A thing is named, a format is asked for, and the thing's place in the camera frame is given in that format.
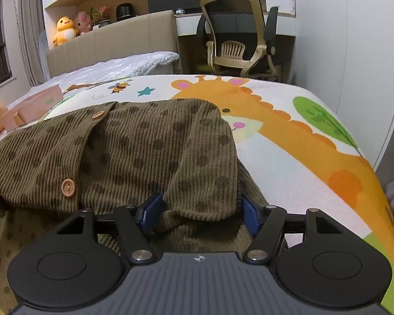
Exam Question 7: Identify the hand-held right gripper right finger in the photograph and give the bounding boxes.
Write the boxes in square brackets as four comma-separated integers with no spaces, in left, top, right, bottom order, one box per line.
[241,197,344,265]

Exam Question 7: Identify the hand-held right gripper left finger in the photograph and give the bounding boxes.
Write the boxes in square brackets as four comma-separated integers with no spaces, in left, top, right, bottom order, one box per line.
[55,193,165,264]

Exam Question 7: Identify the olive dotted corduroy jacket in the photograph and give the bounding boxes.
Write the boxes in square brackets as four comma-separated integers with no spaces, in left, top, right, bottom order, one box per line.
[0,98,289,314]

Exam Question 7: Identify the pink gift box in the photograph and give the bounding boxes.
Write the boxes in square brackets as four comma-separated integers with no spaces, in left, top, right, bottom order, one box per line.
[2,85,64,131]

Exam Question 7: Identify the beige padded headboard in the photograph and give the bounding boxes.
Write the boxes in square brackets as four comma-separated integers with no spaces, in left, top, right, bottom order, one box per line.
[46,10,181,82]

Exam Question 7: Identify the white desk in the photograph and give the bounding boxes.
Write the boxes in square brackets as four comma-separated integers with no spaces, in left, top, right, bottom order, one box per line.
[175,8,297,38]

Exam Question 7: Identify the beige mesh office chair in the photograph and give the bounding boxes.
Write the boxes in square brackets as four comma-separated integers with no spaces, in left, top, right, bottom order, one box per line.
[196,0,291,80]

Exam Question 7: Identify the pink plush toy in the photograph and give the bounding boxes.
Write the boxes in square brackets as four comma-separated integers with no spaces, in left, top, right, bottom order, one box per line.
[74,11,93,35]

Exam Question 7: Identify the yellow plush toy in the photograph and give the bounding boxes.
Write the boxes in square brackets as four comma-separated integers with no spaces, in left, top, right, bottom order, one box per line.
[53,16,79,47]

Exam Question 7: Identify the black jar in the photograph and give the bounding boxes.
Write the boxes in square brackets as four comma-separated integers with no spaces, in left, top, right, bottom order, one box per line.
[116,3,134,21]

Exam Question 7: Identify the potted plant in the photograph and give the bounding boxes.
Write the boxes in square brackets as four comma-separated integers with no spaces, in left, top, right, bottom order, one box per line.
[89,5,115,27]

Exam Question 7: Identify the beige curtain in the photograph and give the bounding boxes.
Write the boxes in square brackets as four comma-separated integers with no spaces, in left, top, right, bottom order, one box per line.
[13,0,46,87]

